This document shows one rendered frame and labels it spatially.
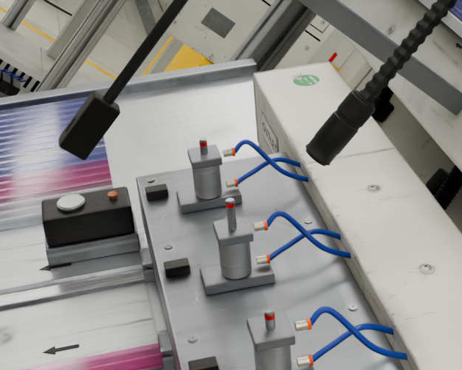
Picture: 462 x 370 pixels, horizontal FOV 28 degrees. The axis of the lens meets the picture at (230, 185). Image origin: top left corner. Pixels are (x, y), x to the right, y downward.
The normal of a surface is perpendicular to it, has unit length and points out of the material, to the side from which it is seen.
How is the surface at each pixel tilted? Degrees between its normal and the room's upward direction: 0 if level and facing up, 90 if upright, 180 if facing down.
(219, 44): 90
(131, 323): 43
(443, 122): 90
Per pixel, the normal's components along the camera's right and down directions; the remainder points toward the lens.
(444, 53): -0.77, -0.45
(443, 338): -0.08, -0.85
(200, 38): 0.20, 0.49
